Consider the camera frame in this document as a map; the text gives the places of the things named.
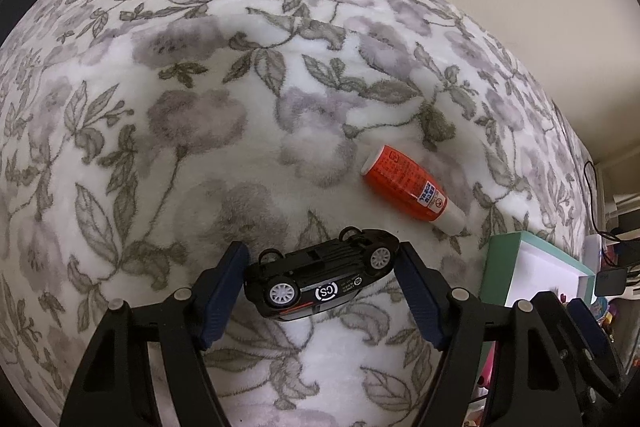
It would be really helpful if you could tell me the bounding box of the teal white tray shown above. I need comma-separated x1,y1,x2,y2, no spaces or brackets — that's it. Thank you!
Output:
479,231,598,343

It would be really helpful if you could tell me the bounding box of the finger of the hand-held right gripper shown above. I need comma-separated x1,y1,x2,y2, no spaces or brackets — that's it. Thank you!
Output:
531,290,593,408
567,298,625,403

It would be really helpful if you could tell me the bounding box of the black power adapter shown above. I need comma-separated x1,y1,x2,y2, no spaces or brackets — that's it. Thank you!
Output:
595,268,628,298

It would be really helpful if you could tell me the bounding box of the black cable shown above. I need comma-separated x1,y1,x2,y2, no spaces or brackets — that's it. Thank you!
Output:
584,161,640,268

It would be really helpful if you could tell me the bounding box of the dark furniture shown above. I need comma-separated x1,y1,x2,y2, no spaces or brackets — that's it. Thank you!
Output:
0,0,41,45

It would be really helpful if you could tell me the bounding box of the orange glue bottle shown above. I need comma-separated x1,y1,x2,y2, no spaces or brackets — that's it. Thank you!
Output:
361,145,463,235

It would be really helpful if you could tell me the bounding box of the black toy car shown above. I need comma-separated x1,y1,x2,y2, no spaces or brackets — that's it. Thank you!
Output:
243,227,401,323

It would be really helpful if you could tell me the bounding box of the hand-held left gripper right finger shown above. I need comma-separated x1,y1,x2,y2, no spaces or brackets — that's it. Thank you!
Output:
395,241,583,427

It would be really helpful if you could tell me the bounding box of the white power strip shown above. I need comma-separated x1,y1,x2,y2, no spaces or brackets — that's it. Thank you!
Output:
582,234,603,270

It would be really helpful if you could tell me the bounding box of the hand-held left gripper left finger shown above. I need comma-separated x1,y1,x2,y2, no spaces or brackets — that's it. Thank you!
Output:
60,242,251,427

